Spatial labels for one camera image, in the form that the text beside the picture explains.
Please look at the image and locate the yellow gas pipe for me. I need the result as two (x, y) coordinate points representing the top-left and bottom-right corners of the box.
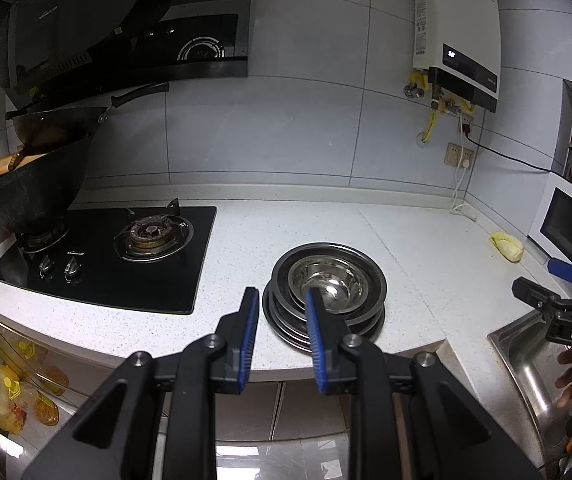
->
(423, 105), (443, 144)

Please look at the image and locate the yellow plastic bag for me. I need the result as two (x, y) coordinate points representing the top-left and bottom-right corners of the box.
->
(0, 354), (39, 436)

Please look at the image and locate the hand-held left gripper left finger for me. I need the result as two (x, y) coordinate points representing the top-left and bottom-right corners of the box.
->
(20, 287), (261, 480)

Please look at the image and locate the white microwave oven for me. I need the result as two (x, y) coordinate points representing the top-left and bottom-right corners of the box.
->
(528, 172), (572, 275)

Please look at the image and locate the beige wall outlet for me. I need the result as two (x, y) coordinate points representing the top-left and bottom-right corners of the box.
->
(445, 142), (476, 169)

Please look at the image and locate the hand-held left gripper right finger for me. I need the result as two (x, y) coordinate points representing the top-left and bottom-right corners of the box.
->
(305, 287), (547, 480)

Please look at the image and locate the stove burner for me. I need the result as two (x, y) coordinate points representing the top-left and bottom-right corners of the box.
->
(114, 198), (195, 264)

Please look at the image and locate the white power cable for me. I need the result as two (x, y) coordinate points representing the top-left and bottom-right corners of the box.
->
(449, 159), (480, 222)

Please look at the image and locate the large black wok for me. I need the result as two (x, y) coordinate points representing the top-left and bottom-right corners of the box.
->
(0, 135), (95, 237)

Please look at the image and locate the stainless steel bowl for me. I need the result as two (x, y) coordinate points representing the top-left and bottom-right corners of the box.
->
(288, 255), (369, 314)

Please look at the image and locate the yellow cloth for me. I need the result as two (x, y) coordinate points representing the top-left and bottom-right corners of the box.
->
(489, 231), (525, 264)

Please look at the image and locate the stainless steel sink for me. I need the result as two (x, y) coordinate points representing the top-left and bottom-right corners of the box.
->
(487, 305), (572, 463)

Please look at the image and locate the black gas stove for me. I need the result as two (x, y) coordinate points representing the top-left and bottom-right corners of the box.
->
(0, 205), (217, 316)

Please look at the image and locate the white water heater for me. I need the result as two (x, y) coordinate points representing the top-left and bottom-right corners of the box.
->
(412, 0), (502, 114)

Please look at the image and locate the cooking oil bottle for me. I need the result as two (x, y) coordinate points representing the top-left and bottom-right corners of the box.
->
(34, 392), (60, 427)

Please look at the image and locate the black power cable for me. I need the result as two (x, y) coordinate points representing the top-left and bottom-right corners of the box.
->
(461, 122), (564, 175)

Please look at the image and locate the black range hood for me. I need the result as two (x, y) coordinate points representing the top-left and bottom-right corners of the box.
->
(0, 0), (255, 93)

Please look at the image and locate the black wok with handle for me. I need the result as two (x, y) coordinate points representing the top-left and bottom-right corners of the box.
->
(6, 81), (171, 147)

